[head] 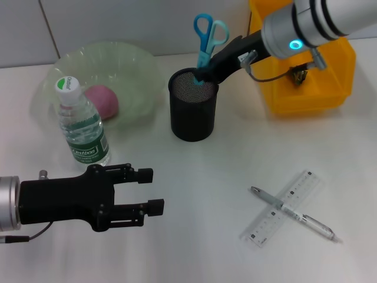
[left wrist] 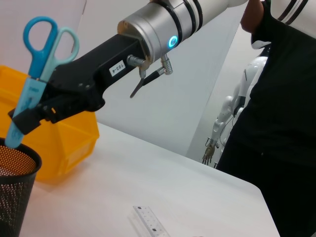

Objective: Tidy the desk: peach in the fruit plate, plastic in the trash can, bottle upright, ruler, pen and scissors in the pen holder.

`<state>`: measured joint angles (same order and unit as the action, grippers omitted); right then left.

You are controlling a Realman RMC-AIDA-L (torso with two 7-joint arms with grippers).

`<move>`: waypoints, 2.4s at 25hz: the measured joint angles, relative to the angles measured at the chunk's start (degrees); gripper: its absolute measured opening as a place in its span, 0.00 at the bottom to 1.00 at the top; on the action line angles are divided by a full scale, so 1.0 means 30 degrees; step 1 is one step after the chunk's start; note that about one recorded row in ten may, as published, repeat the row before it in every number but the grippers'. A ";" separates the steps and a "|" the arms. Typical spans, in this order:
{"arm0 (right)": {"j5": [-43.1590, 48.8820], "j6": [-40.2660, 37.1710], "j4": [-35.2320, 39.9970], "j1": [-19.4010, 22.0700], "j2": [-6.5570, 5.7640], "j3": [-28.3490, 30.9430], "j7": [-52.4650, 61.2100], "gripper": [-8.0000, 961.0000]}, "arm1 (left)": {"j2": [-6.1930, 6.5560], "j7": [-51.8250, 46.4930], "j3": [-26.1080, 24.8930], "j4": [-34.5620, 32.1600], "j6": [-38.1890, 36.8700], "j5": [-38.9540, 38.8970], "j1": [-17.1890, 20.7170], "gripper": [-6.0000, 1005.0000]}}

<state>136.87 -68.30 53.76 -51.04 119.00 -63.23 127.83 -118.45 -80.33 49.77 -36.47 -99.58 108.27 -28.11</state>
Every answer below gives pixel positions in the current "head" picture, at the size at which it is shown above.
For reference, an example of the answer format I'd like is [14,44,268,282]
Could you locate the blue and teal scissors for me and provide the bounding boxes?
[193,13,230,88]

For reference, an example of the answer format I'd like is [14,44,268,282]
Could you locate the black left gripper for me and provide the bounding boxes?
[19,162,154,233]

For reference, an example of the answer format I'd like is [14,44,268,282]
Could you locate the yellow plastic bin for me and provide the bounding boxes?
[249,0,357,114]

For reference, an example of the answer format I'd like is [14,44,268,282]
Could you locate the pink peach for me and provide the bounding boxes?
[84,84,120,120]

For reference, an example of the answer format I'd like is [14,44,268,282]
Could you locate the transparent plastic ruler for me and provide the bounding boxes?
[239,170,323,248]

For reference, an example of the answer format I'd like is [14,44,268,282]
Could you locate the clear green-label water bottle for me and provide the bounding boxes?
[54,75,112,167]

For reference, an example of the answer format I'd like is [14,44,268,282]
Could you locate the grey right gripper cable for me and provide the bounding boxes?
[240,48,328,82]

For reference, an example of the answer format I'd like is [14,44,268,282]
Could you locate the black mesh pen holder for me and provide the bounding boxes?
[167,67,220,143]

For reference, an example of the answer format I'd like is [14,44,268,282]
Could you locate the grey and clear pen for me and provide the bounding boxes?
[250,185,344,244]

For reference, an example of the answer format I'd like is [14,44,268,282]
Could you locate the pale green glass fruit plate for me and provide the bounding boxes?
[31,41,166,130]

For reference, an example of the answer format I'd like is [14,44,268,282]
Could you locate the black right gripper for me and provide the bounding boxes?
[194,28,272,85]

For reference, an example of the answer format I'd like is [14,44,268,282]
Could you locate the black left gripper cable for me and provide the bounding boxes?
[0,222,54,244]

